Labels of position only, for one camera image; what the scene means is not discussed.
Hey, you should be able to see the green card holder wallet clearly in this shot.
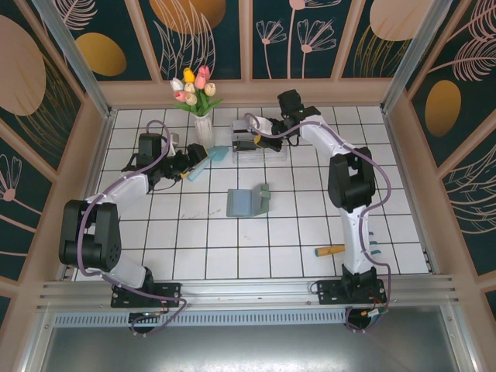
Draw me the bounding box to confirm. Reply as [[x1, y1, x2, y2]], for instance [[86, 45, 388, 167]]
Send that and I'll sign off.
[[226, 183, 271, 219]]

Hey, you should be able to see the clear acrylic card organizer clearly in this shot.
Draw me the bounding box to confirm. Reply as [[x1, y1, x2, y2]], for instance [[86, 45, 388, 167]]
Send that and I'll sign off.
[[231, 119, 289, 164]]

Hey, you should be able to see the black card stack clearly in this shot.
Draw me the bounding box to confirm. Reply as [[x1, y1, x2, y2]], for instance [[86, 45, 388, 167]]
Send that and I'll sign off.
[[232, 133, 259, 153]]

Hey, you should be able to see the white card stack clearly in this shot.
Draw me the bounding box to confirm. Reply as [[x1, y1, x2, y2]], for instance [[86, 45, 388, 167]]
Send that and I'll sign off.
[[231, 119, 257, 135]]

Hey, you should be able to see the white ribbed vase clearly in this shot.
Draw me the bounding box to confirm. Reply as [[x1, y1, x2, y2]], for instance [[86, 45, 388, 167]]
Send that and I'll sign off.
[[194, 114, 215, 150]]

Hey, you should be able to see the light blue plastic trowel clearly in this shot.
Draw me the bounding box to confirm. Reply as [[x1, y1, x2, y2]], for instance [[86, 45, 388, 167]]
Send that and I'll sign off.
[[187, 145, 230, 182]]

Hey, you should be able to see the artificial tulip bouquet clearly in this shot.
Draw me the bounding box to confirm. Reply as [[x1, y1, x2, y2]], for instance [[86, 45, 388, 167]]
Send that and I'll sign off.
[[170, 64, 225, 117]]

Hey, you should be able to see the grey metal sheet panel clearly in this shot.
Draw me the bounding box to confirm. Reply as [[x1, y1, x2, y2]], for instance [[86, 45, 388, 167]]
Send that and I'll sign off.
[[22, 324, 476, 372]]

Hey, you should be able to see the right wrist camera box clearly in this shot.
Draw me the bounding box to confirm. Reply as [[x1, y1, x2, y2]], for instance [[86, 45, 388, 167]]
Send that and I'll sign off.
[[247, 115, 279, 136]]

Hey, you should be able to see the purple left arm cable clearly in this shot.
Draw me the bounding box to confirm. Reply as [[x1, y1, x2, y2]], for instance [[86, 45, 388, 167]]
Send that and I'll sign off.
[[76, 119, 190, 339]]

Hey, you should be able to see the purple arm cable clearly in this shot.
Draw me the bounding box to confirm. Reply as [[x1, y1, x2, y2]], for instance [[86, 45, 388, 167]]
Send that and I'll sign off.
[[242, 112, 392, 335], [76, 119, 190, 339]]

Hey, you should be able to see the aluminium side rail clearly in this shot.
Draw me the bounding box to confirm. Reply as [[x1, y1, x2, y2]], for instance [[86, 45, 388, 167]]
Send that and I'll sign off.
[[381, 110, 441, 274], [57, 109, 117, 281]]

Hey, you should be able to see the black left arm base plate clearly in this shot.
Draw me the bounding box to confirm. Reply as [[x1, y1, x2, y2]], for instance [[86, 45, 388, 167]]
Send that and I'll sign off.
[[110, 281, 183, 309]]

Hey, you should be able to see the teal garden fork wooden handle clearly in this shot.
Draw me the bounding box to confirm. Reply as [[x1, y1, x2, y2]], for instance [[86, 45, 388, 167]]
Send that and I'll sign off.
[[314, 230, 384, 259]]

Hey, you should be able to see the aluminium frame rail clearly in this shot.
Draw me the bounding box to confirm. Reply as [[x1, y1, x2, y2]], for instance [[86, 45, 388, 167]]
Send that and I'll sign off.
[[36, 274, 462, 311]]

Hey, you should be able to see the aluminium corner post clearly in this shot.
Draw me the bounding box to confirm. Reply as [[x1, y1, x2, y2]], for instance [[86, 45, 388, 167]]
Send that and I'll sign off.
[[30, 0, 117, 119], [379, 0, 454, 114]]

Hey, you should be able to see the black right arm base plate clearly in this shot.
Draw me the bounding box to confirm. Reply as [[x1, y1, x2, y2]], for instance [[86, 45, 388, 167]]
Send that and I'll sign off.
[[316, 278, 388, 307]]

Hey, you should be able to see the slotted grey cable duct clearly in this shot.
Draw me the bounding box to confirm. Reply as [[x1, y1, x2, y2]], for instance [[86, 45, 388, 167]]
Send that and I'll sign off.
[[52, 312, 350, 327]]

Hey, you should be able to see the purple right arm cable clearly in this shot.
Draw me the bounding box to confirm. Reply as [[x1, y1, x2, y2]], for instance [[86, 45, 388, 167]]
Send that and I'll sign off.
[[242, 112, 392, 335]]

